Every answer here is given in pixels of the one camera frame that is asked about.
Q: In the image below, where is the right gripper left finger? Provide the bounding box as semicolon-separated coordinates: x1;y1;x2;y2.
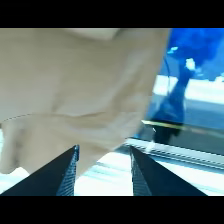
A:
0;144;80;197

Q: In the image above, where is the silver frame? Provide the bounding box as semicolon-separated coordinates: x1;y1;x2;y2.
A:
125;137;224;170

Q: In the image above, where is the beige shirt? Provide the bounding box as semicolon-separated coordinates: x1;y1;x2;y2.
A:
0;27;172;177

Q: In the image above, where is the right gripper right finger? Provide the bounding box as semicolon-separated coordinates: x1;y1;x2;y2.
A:
129;145;208;197

